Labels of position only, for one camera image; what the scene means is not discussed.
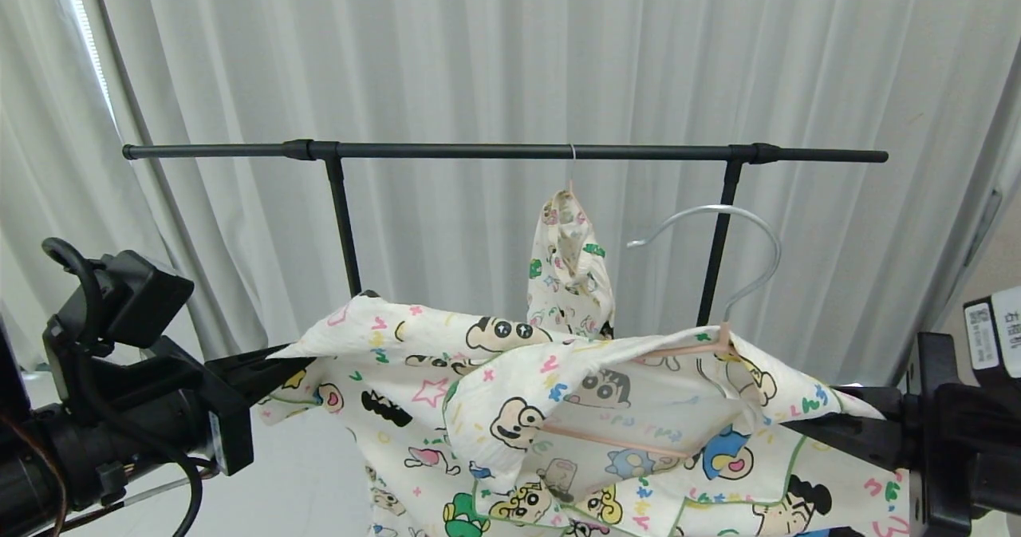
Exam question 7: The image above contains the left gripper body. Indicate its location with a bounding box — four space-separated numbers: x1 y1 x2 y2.
48 338 256 506

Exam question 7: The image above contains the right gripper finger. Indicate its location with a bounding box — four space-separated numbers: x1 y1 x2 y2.
830 385 910 420
778 413 910 472

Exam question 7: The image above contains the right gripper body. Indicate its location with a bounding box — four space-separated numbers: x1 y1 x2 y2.
905 331 1021 537

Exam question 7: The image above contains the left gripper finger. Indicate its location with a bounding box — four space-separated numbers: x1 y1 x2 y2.
203 344 316 409

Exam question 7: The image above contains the cream printed garment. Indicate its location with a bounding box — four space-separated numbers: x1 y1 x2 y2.
526 190 617 338
255 294 914 537

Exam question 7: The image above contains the black clothes rack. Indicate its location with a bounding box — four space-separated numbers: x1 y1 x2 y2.
122 140 889 330

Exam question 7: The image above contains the white curtain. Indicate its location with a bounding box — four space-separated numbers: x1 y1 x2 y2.
0 0 1021 386

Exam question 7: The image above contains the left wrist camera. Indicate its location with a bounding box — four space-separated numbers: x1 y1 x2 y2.
44 250 200 410

